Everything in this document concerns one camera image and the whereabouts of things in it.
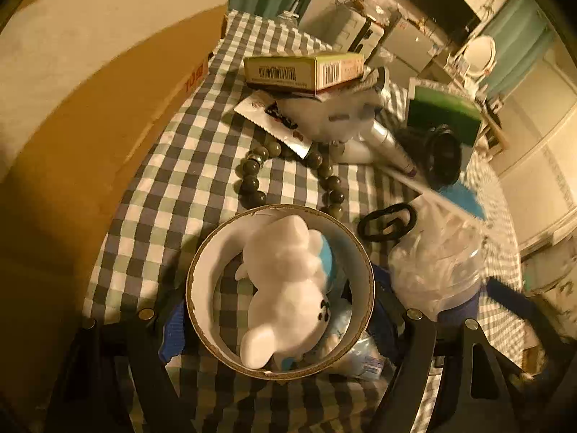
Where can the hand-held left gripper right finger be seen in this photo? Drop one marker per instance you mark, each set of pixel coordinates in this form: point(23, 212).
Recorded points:
point(384, 324)

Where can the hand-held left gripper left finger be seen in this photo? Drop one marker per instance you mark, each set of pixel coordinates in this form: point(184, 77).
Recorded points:
point(173, 333)

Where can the white plush toy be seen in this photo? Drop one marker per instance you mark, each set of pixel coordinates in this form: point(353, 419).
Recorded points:
point(288, 270)

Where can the small clear wrapped packet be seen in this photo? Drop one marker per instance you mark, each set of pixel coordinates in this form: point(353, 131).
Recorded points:
point(365, 358)

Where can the clear plastic bag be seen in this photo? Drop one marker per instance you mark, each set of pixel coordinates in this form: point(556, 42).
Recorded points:
point(428, 257)

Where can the blue round lid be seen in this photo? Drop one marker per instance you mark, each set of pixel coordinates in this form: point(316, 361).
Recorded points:
point(466, 196)

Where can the checked bed sheet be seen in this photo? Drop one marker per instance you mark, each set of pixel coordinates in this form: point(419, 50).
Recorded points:
point(203, 180)

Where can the black round jar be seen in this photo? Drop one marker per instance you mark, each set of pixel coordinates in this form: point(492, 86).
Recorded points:
point(444, 155)

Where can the silver tube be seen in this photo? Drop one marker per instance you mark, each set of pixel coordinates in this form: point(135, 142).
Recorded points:
point(387, 142)

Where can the white crumpled pouch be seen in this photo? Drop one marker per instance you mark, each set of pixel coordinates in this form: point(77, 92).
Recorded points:
point(333, 115)

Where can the wooden chair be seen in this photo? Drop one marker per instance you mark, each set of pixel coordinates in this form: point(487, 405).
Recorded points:
point(496, 133)

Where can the green book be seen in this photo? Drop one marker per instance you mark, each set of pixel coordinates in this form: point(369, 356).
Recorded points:
point(444, 106)

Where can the white louvered wardrobe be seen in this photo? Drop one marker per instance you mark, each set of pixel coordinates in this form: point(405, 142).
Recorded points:
point(536, 153)

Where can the silver snack packet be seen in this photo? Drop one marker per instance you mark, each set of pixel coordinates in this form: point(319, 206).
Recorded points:
point(275, 121)

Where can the large cardboard box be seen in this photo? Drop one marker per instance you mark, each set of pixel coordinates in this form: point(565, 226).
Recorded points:
point(148, 67)

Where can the yellow carton with barcode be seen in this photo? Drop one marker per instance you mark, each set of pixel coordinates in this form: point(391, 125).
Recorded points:
point(279, 72)

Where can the grey fridge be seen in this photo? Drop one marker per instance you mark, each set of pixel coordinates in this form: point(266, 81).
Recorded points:
point(412, 47)

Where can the white oval mirror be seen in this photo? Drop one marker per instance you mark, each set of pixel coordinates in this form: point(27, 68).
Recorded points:
point(478, 54)

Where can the white suitcase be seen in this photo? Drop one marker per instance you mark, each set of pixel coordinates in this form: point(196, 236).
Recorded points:
point(356, 27)

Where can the clear water bottle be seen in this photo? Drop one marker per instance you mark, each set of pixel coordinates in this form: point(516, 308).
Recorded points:
point(288, 15)

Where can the black television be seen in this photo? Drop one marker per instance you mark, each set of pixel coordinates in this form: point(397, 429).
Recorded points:
point(437, 0)

